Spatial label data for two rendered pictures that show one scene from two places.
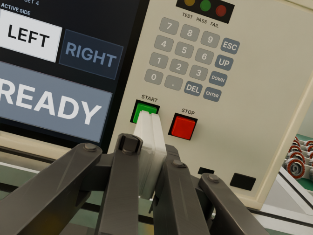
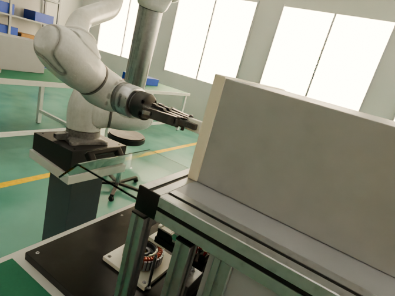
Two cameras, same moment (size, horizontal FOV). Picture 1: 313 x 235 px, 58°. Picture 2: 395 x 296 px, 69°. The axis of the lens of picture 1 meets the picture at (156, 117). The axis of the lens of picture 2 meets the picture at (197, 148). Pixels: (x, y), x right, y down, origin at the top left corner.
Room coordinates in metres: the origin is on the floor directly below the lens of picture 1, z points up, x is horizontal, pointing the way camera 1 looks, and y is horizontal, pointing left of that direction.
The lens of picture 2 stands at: (0.57, -0.56, 1.33)
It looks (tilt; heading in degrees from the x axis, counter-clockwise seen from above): 16 degrees down; 125
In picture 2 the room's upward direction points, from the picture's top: 15 degrees clockwise
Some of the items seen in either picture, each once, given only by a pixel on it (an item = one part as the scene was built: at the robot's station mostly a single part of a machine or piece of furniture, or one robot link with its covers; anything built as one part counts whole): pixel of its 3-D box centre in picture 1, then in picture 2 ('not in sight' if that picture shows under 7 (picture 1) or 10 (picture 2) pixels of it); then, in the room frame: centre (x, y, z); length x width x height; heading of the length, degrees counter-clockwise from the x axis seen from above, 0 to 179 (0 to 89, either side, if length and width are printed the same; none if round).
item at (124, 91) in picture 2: not in sight; (130, 100); (-0.06, -0.03, 1.18); 0.09 x 0.06 x 0.09; 98
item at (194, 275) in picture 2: not in sight; (185, 282); (0.27, -0.02, 0.80); 0.08 x 0.05 x 0.06; 98
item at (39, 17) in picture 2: not in sight; (39, 17); (-6.54, 2.51, 1.37); 0.42 x 0.42 x 0.19; 9
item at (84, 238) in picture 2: not in sight; (169, 249); (0.13, 0.08, 0.76); 0.64 x 0.47 x 0.02; 98
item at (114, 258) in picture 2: not in sight; (141, 259); (0.13, -0.04, 0.78); 0.15 x 0.15 x 0.01; 8
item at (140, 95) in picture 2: not in sight; (150, 108); (0.01, -0.02, 1.18); 0.09 x 0.08 x 0.07; 8
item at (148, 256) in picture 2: not in sight; (143, 252); (0.13, -0.04, 0.80); 0.11 x 0.11 x 0.04
